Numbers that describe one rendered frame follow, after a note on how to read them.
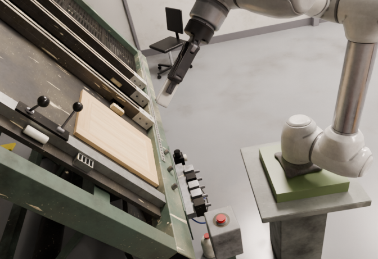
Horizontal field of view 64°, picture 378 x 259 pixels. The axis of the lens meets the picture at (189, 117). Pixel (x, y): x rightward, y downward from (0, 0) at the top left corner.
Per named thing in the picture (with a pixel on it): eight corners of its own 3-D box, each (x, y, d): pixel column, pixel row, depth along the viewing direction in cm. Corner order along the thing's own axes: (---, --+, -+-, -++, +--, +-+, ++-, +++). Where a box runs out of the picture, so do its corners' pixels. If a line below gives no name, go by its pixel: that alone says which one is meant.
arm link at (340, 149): (324, 154, 147) (372, 175, 132) (306, 169, 138) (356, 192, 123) (356, -19, 111) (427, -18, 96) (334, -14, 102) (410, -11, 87)
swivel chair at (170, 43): (189, 59, 471) (179, 3, 422) (196, 75, 427) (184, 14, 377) (155, 67, 470) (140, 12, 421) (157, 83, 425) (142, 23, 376)
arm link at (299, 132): (292, 139, 161) (292, 104, 148) (325, 153, 148) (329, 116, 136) (274, 155, 153) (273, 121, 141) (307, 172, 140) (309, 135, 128)
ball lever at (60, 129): (63, 136, 107) (86, 106, 110) (54, 131, 105) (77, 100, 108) (61, 134, 111) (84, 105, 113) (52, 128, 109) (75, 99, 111)
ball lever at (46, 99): (30, 119, 102) (48, 107, 94) (19, 113, 100) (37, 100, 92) (35, 110, 105) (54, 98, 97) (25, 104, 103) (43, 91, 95)
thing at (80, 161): (88, 173, 113) (93, 168, 112) (72, 164, 109) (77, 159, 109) (88, 166, 116) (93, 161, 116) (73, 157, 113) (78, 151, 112)
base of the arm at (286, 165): (302, 142, 165) (303, 134, 162) (324, 169, 147) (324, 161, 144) (270, 150, 165) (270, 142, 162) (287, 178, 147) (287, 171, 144)
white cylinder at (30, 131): (21, 133, 99) (43, 146, 103) (26, 128, 98) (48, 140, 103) (23, 128, 102) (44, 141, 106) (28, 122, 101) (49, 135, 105)
